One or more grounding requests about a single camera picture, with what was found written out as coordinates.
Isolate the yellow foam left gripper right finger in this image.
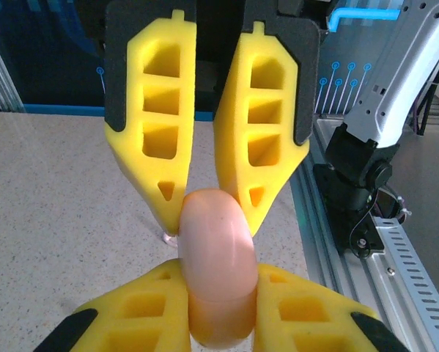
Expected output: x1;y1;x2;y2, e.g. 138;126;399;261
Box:
254;262;413;352

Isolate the pale pink earbud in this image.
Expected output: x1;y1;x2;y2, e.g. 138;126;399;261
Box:
161;229;180;249

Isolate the long aluminium mounting rail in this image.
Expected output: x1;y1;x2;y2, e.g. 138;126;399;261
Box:
288;113;439;352

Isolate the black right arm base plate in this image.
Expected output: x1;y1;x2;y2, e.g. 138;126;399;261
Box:
314;164;385;260

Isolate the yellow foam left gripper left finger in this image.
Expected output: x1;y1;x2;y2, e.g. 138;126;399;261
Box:
34;258;193;352

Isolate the pink earbud charging case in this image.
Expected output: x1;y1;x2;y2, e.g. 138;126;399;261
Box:
177;188;260;348

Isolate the blue-edged aluminium side rail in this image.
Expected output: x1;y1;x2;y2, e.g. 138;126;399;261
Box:
21;103;347;124

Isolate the slotted grey cable duct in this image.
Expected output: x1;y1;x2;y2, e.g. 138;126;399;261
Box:
372;216;439;352

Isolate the coloured wire bundle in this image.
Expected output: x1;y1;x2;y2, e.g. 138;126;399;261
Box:
376;185;413;221

